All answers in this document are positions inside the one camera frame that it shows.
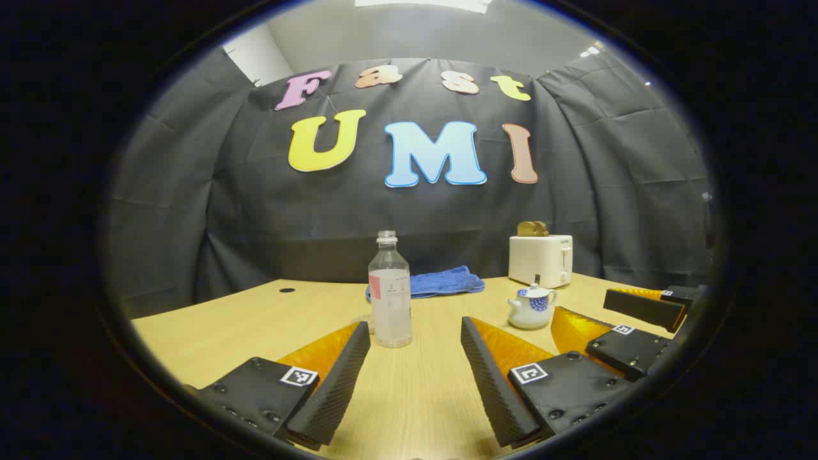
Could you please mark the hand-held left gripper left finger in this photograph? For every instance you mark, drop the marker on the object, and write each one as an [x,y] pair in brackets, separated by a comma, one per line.
[332,383]

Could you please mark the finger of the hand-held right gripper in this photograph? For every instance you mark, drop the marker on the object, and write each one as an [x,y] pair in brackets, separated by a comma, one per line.
[645,308]
[626,351]

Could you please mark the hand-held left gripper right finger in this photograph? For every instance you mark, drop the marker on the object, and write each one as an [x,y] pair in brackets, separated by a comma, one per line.
[492,383]

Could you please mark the white blue-patterned teacup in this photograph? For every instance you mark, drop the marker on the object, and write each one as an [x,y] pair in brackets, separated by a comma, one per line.
[529,316]

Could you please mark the clear plastic water bottle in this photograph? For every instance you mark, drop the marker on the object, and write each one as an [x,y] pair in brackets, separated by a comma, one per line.
[391,306]

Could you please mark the blue folded towel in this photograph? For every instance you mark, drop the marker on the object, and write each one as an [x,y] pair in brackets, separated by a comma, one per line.
[444,281]

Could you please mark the white toaster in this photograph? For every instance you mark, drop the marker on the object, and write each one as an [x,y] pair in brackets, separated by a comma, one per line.
[537,259]

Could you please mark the brown toast slice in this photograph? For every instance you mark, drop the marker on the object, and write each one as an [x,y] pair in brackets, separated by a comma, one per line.
[526,229]
[544,229]

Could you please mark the black backdrop cloth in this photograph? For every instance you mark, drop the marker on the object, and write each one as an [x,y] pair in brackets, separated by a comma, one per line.
[319,217]

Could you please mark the ceiling light panel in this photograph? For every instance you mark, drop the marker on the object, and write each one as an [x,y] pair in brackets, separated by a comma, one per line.
[422,4]

